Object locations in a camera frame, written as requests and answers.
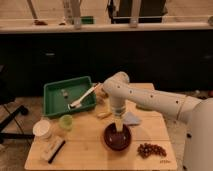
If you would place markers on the white paper cup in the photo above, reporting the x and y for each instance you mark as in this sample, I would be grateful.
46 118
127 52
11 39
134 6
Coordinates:
42 129

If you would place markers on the small object in tray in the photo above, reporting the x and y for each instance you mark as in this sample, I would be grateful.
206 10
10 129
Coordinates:
64 93

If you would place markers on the yellow banana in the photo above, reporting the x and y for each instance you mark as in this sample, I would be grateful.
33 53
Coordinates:
106 113

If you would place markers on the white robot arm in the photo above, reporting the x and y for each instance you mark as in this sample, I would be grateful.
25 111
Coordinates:
196 113

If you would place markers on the blue cloth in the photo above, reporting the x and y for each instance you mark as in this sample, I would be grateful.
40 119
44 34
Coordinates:
131 119

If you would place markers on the black office chair base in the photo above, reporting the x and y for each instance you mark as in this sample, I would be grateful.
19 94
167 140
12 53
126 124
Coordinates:
6 97

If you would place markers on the green cup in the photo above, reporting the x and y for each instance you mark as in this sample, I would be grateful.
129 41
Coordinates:
65 122

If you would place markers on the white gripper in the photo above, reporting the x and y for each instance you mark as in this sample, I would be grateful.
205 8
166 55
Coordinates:
118 120

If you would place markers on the bunch of brown grapes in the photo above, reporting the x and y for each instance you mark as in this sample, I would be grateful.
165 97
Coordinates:
145 150

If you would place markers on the dark maroon bowl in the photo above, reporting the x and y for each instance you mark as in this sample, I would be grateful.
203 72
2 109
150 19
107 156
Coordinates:
115 140

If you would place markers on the brush with black handle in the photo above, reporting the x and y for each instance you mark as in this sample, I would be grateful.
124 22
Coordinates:
52 148

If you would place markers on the green plastic tray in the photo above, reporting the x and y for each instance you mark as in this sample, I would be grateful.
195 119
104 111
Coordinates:
55 105

